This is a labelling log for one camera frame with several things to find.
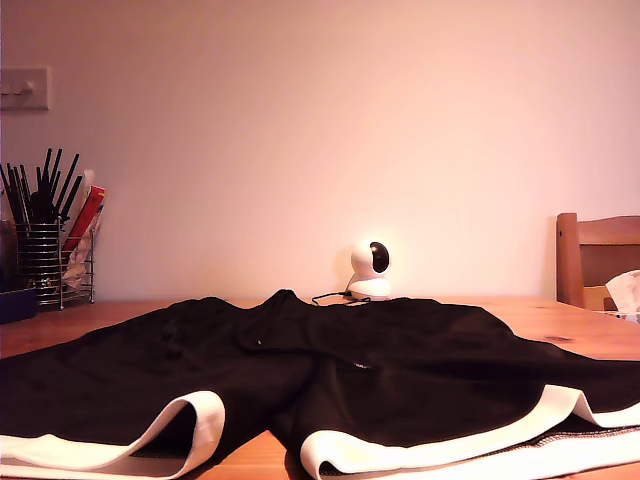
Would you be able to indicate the dark brown jar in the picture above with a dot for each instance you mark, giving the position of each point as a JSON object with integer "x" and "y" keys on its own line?
{"x": 7, "y": 255}

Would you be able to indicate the red paper packet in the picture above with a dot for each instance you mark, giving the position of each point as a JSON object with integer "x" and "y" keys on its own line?
{"x": 87, "y": 210}

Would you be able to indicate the dark blue box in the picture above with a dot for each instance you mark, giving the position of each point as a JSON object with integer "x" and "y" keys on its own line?
{"x": 17, "y": 305}

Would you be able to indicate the white tissue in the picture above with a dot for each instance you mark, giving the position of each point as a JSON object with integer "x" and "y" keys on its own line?
{"x": 625, "y": 287}

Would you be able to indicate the patterned tissue box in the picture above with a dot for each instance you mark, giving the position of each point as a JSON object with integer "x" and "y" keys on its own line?
{"x": 622, "y": 316}

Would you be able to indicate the white dome security camera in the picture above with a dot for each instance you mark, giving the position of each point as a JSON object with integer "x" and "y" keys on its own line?
{"x": 367, "y": 285}

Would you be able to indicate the black shorts with white stripes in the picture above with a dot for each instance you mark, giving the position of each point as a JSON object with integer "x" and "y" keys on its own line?
{"x": 350, "y": 390}

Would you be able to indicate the white light switch plate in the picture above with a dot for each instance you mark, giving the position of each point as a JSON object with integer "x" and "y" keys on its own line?
{"x": 25, "y": 90}

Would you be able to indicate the clear plastic bag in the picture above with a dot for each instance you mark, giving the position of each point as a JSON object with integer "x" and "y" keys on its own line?
{"x": 77, "y": 265}

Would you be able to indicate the white paper chopstick sleeve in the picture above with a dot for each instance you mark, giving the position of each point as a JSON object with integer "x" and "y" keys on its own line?
{"x": 89, "y": 179}

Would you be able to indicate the wooden chair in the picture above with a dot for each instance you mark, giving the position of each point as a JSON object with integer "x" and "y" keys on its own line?
{"x": 570, "y": 260}

